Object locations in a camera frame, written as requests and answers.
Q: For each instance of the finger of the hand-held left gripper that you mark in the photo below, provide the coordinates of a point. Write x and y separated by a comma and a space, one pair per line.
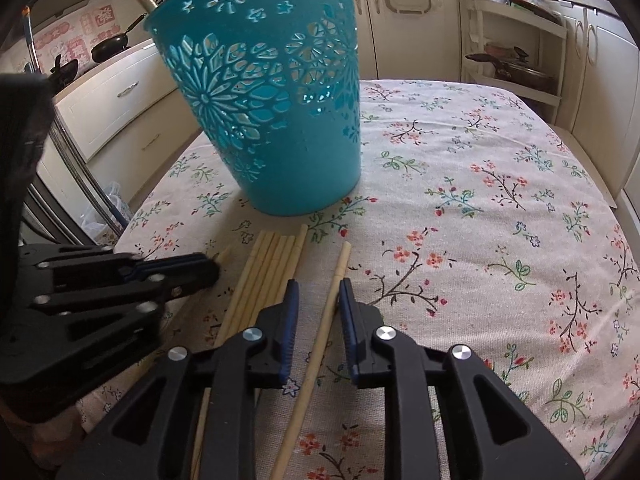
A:
100, 310
170, 264

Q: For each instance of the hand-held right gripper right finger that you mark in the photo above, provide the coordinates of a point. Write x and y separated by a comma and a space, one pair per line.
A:
348, 332

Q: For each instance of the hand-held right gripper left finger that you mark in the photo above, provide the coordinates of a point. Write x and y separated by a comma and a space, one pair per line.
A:
289, 332

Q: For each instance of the pale wooden chopstick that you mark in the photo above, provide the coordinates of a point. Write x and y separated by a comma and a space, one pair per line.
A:
225, 255
324, 320

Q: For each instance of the row of bamboo chopsticks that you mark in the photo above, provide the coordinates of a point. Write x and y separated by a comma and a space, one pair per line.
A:
265, 280

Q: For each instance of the teal cutout plastic basket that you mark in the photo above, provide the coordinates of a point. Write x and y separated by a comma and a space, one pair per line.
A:
280, 125

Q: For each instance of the stainless steel rails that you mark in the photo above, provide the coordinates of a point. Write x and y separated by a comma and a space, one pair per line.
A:
70, 170

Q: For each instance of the clear plastic bag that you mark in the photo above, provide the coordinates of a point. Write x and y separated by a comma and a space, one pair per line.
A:
107, 210

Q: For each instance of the black frying pan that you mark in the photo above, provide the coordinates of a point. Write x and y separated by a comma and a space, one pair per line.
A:
65, 72

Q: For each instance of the cream drawer cabinet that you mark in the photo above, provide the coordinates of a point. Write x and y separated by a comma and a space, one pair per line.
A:
120, 95

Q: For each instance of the black wok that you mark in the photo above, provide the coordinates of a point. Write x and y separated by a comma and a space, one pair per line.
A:
107, 49

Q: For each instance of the floral tablecloth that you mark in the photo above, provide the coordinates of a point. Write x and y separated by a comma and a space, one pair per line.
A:
475, 240

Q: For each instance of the cream base cabinets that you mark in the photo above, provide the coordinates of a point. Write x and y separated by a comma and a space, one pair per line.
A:
410, 45

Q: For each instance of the dark lidded pan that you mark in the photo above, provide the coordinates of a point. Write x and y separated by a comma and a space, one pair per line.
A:
520, 72

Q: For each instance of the cream tall cabinets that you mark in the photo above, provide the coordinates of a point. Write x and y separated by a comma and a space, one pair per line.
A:
600, 85

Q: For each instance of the white shelf rack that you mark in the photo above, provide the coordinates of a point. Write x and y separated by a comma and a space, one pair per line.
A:
545, 30

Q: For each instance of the red patterned wall stickers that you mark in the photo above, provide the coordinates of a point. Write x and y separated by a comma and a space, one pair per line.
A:
75, 35

